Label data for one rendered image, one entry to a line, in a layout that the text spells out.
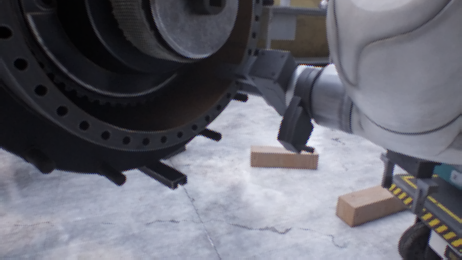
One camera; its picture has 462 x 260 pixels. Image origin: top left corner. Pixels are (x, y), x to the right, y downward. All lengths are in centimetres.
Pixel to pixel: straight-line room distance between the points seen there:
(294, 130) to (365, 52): 22
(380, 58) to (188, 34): 22
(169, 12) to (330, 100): 22
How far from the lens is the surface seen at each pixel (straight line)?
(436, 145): 36
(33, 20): 44
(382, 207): 155
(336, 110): 40
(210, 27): 39
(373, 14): 20
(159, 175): 49
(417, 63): 21
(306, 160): 184
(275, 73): 41
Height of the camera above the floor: 82
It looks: 17 degrees down
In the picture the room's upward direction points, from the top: 2 degrees clockwise
